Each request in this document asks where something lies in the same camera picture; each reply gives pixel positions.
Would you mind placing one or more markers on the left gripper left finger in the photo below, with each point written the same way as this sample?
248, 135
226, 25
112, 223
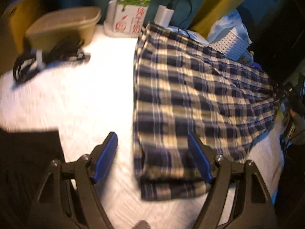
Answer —
67, 197

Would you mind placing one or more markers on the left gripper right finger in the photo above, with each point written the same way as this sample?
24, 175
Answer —
252, 205

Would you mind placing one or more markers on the folded black garment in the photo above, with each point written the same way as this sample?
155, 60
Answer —
25, 157

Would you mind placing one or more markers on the white perforated basket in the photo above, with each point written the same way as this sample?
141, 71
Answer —
232, 42

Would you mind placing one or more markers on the white power strip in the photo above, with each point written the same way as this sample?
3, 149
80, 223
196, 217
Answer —
190, 34

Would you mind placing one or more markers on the yellow curtain left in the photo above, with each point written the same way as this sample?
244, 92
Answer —
211, 11

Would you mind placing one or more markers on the white usb charger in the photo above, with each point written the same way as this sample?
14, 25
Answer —
163, 16

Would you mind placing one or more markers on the brown plastic food container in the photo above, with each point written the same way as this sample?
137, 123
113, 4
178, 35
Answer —
47, 31

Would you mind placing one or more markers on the white desk lamp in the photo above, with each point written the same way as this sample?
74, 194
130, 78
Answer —
108, 24

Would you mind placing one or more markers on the white milk carton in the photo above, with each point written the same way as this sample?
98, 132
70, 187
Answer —
129, 16

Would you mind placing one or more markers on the cardboard box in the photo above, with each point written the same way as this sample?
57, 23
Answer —
14, 23

